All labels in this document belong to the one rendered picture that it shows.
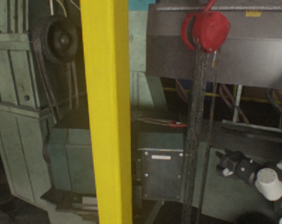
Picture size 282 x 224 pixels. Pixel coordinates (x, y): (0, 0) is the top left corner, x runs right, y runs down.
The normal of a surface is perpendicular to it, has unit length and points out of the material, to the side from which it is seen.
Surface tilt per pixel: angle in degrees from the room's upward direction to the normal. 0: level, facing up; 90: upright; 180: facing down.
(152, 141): 45
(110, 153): 90
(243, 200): 90
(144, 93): 90
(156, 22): 78
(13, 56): 90
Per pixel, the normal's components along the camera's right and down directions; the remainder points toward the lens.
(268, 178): -0.50, -0.70
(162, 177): -0.09, 0.36
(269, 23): -0.41, 0.13
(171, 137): -0.06, -0.40
